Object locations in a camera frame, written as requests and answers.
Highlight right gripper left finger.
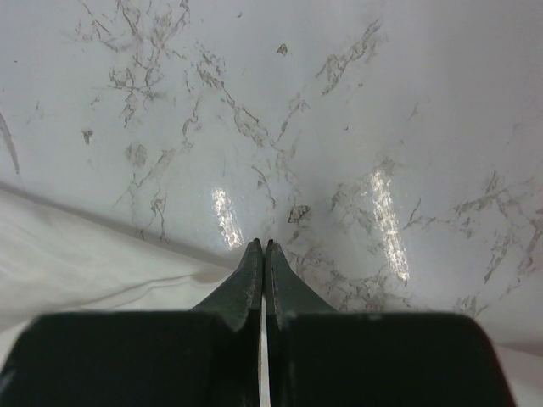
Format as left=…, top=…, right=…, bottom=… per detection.
left=1, top=241, right=261, bottom=406

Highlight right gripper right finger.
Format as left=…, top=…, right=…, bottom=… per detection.
left=264, top=242, right=507, bottom=406

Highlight white t shirt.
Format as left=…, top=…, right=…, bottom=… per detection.
left=1, top=190, right=236, bottom=355

